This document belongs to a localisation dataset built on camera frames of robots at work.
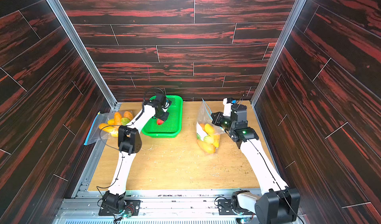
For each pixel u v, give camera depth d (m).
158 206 0.75
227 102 0.68
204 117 0.84
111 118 1.08
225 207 0.73
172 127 1.05
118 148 0.67
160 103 0.85
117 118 0.99
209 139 0.88
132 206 0.73
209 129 0.89
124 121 0.96
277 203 0.38
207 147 0.91
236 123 0.57
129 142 0.66
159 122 1.02
